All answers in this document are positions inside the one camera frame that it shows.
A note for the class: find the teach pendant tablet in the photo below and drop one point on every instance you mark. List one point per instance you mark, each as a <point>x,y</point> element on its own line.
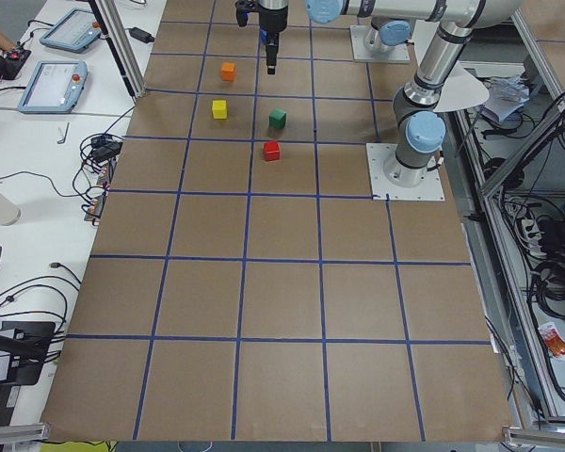
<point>74,32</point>
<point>54,87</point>

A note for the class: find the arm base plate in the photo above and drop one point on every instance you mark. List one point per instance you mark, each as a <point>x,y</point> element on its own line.
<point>368,47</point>
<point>390,181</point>

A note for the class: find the metal hex key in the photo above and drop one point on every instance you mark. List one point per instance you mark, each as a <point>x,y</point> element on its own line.
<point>63,134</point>

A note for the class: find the green wooden cube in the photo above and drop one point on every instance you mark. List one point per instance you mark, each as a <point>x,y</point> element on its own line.
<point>277,118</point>

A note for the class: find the near teach pendant tablet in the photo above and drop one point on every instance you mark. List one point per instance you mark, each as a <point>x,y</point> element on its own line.
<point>54,87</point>

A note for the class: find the red wooden cube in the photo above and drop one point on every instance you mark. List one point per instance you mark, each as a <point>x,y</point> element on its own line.
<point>272,151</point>

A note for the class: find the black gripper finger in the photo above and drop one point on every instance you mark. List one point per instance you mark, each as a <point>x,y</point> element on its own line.
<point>272,50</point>

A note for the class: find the yellow wooden cube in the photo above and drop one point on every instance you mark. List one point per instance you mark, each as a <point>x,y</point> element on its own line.
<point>219,109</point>

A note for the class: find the red snack packet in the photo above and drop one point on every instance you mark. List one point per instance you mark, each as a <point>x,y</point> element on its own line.
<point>552,339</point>

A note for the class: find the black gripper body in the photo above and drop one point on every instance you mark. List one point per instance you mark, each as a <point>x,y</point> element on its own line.
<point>272,20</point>

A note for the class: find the white chair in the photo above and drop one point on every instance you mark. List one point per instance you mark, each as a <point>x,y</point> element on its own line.
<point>461,90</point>

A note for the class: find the aluminium frame post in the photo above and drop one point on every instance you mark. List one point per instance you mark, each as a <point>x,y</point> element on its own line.
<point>105,12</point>

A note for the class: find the black power adapter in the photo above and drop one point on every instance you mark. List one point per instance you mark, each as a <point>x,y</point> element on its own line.
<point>141,35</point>

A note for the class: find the far teach pendant tablet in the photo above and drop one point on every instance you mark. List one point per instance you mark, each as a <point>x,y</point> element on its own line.
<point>74,32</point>

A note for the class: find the orange wooden cube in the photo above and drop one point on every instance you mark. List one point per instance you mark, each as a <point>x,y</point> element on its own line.
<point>228,71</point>

